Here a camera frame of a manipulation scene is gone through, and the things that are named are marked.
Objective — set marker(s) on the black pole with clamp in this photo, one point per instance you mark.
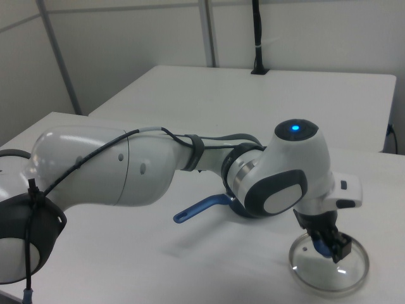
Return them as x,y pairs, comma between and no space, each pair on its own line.
259,57

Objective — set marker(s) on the grey partition frame post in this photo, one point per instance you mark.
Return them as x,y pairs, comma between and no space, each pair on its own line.
209,31
60,57

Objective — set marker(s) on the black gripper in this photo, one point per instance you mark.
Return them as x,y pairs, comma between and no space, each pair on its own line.
316,221

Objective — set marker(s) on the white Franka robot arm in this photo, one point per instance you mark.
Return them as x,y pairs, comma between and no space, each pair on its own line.
95,177

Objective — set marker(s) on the glass lid with blue knob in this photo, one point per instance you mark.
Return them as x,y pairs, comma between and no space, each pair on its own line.
332,275

